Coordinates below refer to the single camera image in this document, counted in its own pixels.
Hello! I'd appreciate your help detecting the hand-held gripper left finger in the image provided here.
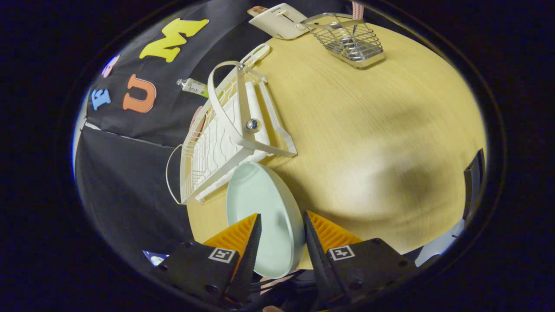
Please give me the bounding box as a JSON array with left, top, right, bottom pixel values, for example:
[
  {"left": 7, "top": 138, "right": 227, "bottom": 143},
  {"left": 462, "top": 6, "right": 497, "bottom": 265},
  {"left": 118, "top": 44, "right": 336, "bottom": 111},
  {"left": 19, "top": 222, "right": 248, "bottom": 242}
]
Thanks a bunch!
[{"left": 152, "top": 212, "right": 263, "bottom": 306}]

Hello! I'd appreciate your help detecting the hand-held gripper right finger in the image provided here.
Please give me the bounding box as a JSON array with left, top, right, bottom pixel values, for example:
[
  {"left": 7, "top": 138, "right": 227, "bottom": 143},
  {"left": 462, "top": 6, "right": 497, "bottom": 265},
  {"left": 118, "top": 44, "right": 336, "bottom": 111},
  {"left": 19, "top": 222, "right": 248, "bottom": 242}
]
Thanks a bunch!
[{"left": 303, "top": 211, "right": 419, "bottom": 308}]

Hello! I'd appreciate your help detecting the pale green plate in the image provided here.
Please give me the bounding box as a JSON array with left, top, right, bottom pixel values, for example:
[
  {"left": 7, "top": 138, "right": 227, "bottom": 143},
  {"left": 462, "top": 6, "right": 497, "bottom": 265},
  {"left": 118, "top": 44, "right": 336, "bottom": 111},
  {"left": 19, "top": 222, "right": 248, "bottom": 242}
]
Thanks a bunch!
[{"left": 225, "top": 162, "right": 306, "bottom": 279}]

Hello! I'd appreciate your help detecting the white wire dish rack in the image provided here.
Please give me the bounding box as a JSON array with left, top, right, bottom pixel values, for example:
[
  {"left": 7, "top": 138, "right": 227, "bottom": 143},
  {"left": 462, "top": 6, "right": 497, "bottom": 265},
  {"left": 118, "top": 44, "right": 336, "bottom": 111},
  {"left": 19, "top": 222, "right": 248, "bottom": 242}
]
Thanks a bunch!
[{"left": 166, "top": 43, "right": 298, "bottom": 205}]

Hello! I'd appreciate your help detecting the metal wire basket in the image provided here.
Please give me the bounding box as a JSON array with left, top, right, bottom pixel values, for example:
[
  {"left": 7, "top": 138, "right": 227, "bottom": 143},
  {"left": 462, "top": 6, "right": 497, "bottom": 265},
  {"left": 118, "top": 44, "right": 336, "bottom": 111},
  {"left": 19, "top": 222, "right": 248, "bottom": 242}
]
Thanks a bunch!
[{"left": 299, "top": 12, "right": 385, "bottom": 69}]

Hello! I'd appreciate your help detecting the spoon with pink striped handle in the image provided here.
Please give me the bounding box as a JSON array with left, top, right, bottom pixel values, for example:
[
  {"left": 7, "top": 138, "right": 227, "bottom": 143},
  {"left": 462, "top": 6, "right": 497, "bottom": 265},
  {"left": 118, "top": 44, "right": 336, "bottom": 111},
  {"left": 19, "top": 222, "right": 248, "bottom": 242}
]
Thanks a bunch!
[{"left": 346, "top": 0, "right": 366, "bottom": 49}]

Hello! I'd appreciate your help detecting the pink plate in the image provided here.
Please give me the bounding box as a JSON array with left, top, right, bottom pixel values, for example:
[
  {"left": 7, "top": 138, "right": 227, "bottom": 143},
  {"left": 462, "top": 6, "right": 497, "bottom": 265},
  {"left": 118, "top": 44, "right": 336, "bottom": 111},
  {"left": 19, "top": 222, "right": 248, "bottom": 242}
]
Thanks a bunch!
[{"left": 189, "top": 105, "right": 205, "bottom": 141}]

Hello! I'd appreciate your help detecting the small white divided dish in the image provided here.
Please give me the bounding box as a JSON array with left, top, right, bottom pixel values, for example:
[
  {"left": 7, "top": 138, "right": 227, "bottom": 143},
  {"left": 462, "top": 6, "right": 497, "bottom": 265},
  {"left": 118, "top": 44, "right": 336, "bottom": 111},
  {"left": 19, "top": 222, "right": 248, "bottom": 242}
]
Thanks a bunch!
[{"left": 240, "top": 43, "right": 271, "bottom": 72}]

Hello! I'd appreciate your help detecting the black backdrop cloth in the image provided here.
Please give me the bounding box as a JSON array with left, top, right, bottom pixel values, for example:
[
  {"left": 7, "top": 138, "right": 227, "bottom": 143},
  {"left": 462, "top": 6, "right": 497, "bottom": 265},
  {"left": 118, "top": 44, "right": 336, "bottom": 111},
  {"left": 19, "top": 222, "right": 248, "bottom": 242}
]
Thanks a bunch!
[{"left": 73, "top": 0, "right": 278, "bottom": 265}]

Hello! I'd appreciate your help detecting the black furniture piece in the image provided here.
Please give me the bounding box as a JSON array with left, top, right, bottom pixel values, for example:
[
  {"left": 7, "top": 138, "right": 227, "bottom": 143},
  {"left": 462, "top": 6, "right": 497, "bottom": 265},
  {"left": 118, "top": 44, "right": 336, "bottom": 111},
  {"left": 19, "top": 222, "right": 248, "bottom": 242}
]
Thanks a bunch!
[{"left": 462, "top": 148, "right": 486, "bottom": 221}]

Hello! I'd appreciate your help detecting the clear bottle with green label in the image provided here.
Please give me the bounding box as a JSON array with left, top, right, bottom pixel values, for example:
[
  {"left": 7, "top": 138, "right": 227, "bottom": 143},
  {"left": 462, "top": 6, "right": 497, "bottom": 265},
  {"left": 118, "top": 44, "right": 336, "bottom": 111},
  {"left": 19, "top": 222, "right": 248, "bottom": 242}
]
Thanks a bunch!
[{"left": 176, "top": 78, "right": 224, "bottom": 99}]

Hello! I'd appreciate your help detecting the white toaster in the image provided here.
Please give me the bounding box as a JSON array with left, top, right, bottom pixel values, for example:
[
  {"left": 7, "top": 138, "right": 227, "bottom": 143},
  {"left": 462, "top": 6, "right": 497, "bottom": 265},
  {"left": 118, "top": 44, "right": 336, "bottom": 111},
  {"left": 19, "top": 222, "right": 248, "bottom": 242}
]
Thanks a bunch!
[{"left": 248, "top": 3, "right": 309, "bottom": 40}]

